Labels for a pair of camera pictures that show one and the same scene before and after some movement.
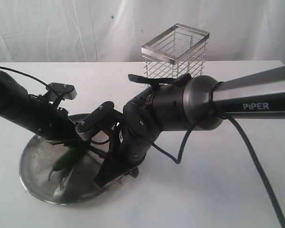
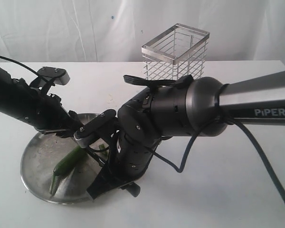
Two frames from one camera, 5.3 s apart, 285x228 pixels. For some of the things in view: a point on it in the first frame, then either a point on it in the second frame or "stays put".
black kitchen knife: [101, 153] -> [101, 161]
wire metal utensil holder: [179, 50] stays put
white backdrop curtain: [115, 31] stays put
